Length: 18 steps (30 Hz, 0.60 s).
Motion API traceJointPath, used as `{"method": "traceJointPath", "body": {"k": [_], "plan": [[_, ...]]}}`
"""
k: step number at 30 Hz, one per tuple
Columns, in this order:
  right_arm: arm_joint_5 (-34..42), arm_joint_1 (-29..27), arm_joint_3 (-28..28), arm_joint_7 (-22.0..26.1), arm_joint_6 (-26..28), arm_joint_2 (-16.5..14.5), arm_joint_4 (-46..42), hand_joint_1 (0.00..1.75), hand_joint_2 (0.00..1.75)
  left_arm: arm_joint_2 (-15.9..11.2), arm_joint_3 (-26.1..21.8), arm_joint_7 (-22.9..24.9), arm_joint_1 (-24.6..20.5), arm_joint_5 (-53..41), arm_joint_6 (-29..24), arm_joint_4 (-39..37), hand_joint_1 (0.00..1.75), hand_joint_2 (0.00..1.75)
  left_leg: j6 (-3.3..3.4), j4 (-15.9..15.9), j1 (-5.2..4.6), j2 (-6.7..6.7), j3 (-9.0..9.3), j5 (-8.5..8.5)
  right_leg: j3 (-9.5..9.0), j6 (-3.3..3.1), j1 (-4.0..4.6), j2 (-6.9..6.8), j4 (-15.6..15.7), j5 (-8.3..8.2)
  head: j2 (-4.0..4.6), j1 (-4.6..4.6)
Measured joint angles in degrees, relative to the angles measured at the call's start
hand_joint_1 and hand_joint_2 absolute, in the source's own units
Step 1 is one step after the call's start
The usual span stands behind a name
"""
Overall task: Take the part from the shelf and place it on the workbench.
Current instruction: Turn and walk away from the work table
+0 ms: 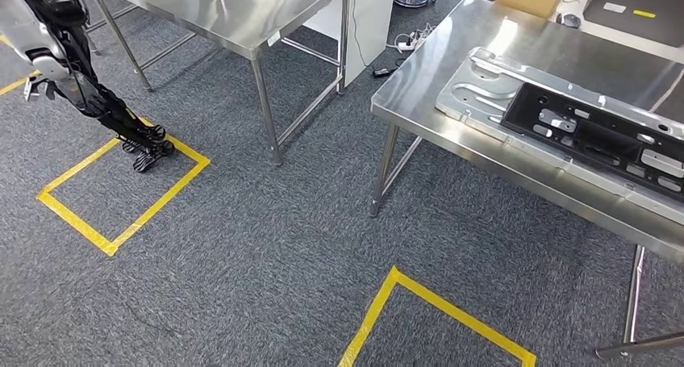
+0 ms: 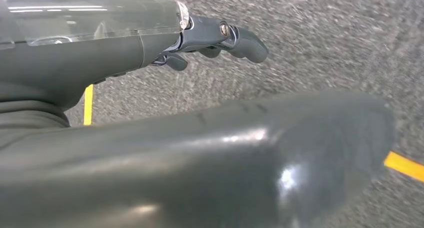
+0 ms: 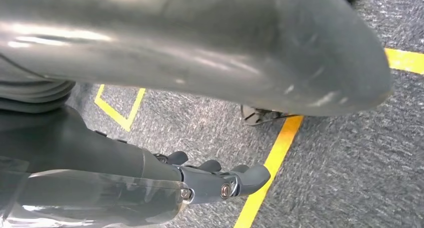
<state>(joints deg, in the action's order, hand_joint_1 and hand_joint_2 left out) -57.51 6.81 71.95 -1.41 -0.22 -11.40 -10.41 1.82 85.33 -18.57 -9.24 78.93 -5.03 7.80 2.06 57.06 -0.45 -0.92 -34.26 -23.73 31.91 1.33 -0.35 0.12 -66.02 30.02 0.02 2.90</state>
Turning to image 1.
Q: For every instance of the black plastic plate bracket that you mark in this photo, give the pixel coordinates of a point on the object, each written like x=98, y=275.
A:
x=521, y=113

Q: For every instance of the steel workbench table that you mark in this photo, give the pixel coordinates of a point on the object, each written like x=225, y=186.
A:
x=427, y=65

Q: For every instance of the black power adapter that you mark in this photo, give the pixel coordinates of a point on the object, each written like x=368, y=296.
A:
x=382, y=72

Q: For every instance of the yellow floor tape square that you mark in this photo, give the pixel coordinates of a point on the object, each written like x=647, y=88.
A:
x=395, y=276

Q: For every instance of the white power strip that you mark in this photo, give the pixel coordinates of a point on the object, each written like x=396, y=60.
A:
x=406, y=46

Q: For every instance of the stamped silver metal plate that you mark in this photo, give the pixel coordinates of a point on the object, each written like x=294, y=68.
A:
x=470, y=95

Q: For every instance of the large white cabinet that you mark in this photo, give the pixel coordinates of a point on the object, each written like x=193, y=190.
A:
x=374, y=22

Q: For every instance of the small steel table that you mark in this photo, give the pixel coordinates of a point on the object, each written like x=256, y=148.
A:
x=213, y=6

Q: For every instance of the black round device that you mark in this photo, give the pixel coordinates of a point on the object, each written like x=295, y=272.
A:
x=569, y=21

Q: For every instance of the black humanoid robot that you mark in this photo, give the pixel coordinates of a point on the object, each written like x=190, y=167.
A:
x=69, y=12

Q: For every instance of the grey computer box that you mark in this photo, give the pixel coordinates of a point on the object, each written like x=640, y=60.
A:
x=641, y=28

